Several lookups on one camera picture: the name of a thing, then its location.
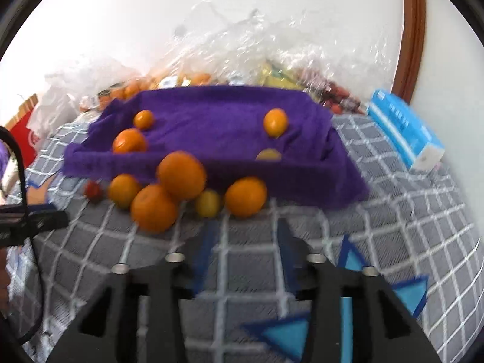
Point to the large crinkled clear plastic bag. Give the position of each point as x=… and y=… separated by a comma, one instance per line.
x=264, y=37

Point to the large mandarin orange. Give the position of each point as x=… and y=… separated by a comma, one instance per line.
x=154, y=208
x=181, y=175

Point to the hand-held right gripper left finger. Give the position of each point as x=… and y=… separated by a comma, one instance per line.
x=206, y=249

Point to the small red tomato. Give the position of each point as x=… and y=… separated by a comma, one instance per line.
x=93, y=190

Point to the purple towel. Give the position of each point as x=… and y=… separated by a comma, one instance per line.
x=211, y=128

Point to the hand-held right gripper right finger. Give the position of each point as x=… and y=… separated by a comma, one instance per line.
x=285, y=249

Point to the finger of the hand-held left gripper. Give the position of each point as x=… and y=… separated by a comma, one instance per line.
x=41, y=208
x=49, y=220

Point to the wooden door frame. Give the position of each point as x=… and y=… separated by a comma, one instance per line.
x=412, y=26

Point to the yellow bananas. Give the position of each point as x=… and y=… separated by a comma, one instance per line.
x=279, y=77

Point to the red paper bag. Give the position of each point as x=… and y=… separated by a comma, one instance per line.
x=22, y=136

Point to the oval orange kumquat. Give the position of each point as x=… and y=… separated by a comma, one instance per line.
x=275, y=122

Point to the grey checked star blanket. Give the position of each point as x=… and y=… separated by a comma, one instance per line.
x=245, y=257

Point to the white plastic bag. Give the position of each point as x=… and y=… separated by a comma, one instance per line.
x=60, y=94

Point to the small yellow fruit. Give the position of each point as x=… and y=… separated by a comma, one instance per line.
x=207, y=203
x=269, y=155

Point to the labelled clear bag of oranges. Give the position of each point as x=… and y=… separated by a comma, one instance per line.
x=196, y=78

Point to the bag of red fruits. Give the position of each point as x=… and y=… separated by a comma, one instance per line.
x=336, y=94

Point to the blue tissue box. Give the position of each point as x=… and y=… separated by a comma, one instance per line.
x=400, y=128

